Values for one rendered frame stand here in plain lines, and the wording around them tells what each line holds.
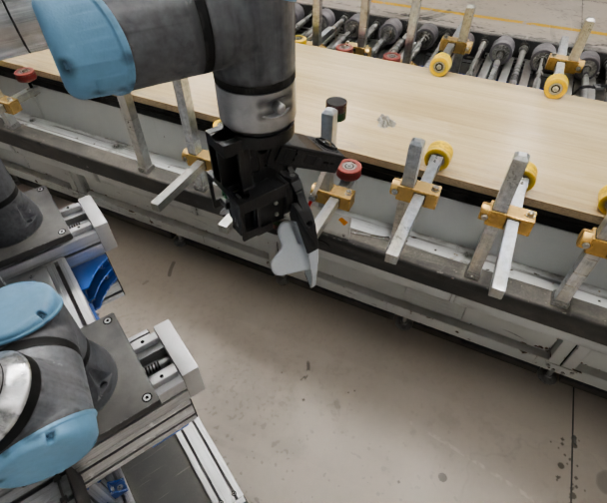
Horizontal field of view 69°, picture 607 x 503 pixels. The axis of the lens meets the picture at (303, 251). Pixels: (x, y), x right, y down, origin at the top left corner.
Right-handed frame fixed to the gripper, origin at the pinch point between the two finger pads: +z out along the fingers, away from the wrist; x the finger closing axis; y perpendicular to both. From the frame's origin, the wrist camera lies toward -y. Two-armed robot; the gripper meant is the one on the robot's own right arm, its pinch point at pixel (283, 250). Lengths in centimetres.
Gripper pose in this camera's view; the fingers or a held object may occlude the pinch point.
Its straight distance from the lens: 59.2
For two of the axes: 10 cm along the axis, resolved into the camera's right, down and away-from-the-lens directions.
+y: -8.1, 4.3, -4.1
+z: 0.0, 6.9, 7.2
